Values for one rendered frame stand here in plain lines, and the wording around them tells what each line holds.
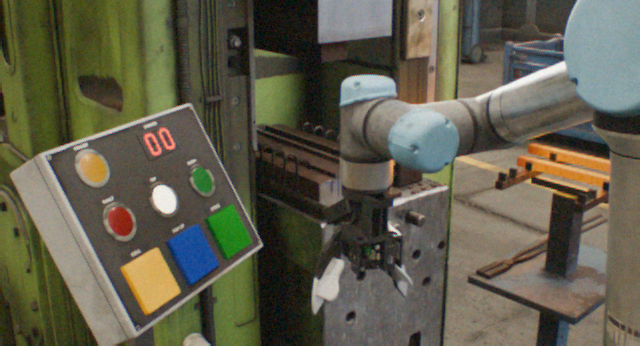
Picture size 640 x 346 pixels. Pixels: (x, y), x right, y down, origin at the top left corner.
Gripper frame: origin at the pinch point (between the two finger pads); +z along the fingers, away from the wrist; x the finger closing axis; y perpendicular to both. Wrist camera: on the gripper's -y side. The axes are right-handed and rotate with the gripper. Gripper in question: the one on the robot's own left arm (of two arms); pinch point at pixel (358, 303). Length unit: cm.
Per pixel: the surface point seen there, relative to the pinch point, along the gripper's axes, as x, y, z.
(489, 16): 573, -808, 58
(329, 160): 17, -53, -5
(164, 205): -26.3, -14.0, -14.9
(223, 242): -17.1, -15.4, -6.7
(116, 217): -33.9, -8.0, -16.3
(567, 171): 74, -42, 1
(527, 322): 127, -115, 94
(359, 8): 20, -46, -40
